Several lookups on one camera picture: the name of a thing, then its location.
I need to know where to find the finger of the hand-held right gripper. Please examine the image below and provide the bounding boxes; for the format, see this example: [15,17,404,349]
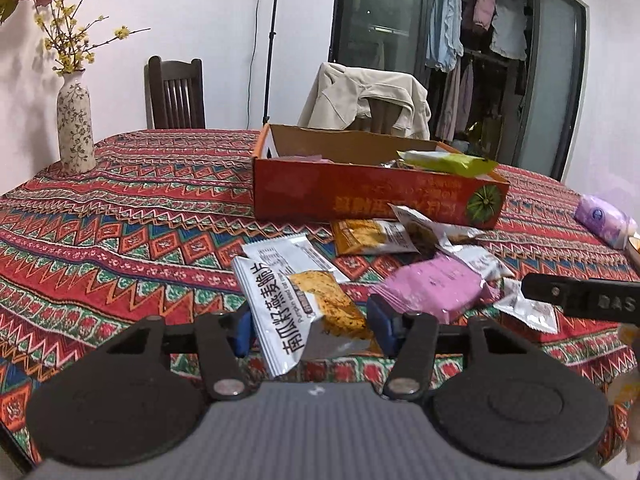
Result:
[521,272,591,318]

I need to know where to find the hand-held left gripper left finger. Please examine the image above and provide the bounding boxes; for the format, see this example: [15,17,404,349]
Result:
[107,304,254,402]

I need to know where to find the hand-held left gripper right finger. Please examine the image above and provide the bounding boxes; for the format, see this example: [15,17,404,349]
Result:
[367,295,529,403]

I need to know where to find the white packet with orange picture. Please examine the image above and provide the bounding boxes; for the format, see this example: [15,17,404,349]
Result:
[231,255,376,380]

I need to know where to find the white snack packet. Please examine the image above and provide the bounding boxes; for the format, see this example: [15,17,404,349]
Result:
[450,245,516,282]
[241,233,351,286]
[492,277,560,335]

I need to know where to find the orange cardboard box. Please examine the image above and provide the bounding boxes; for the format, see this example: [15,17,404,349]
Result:
[251,123,511,229]

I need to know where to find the green snack packet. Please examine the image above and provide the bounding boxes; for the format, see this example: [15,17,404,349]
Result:
[396,150,499,179]

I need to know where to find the purple tissue pack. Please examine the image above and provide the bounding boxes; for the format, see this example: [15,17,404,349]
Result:
[574,194,638,250]

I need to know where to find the orange snack packet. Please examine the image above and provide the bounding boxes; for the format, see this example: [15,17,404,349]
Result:
[330,218,422,257]

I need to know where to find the patterned red tablecloth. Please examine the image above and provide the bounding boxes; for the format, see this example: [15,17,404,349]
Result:
[0,129,640,466]

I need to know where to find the gold foil bag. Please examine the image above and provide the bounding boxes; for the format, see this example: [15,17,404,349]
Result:
[470,115,503,148]

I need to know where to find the brown wooden chair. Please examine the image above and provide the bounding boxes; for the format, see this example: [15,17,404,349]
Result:
[362,97,408,135]

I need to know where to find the pale pink hanging clothes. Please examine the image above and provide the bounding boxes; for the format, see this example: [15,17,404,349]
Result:
[440,57,476,141]

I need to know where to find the beige jacket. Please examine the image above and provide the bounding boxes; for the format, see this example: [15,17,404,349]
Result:
[297,62,432,141]

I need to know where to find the dark wooden chair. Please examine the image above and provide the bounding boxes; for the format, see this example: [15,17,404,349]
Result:
[145,56,206,130]

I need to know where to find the white hanging top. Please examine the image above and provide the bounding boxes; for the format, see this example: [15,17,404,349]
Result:
[490,0,529,61]

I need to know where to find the floral ceramic vase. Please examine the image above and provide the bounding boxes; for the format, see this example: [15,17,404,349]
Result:
[56,70,97,176]

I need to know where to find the light blue hanging shirt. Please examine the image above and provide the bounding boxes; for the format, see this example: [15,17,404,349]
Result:
[425,0,464,72]

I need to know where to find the pink hanging garment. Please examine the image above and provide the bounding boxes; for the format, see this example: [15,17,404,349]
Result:
[472,0,497,31]

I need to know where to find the studio light on stand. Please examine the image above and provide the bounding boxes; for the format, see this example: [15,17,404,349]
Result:
[262,0,286,126]

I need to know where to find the black framed sliding glass door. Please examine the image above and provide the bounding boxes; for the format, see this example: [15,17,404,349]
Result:
[330,0,587,181]

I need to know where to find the yellow flower branches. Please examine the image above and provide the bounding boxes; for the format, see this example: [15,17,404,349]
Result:
[34,0,151,77]

